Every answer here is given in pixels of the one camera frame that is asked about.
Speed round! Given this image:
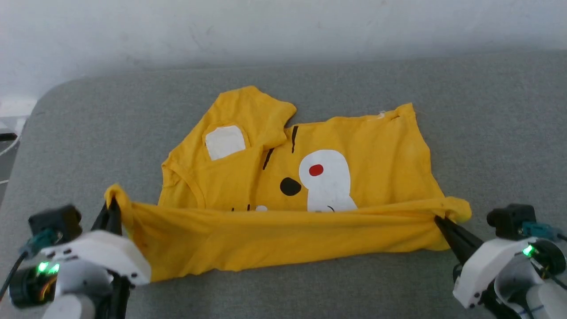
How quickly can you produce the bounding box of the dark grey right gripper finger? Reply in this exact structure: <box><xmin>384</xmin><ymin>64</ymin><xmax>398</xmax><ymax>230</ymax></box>
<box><xmin>436</xmin><ymin>216</ymin><xmax>485</xmax><ymax>251</ymax></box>
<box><xmin>435</xmin><ymin>218</ymin><xmax>474</xmax><ymax>265</ymax></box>

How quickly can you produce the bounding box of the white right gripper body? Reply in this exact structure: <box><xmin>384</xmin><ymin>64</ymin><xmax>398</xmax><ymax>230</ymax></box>
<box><xmin>452</xmin><ymin>237</ymin><xmax>539</xmax><ymax>309</ymax></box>

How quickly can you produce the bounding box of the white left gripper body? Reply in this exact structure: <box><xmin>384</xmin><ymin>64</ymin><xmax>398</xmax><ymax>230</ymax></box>
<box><xmin>41</xmin><ymin>230</ymin><xmax>152</xmax><ymax>285</ymax></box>

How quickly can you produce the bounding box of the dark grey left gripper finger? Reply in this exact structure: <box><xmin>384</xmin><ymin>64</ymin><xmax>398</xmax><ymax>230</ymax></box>
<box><xmin>91</xmin><ymin>203</ymin><xmax>111</xmax><ymax>233</ymax></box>
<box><xmin>108</xmin><ymin>197</ymin><xmax>123</xmax><ymax>236</ymax></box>

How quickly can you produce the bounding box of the yellow cartoon print t-shirt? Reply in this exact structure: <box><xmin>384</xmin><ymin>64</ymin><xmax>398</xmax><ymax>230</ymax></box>
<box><xmin>105</xmin><ymin>86</ymin><xmax>473</xmax><ymax>283</ymax></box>

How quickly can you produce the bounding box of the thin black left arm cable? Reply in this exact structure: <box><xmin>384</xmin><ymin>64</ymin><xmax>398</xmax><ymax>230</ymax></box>
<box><xmin>0</xmin><ymin>250</ymin><xmax>28</xmax><ymax>303</ymax></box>

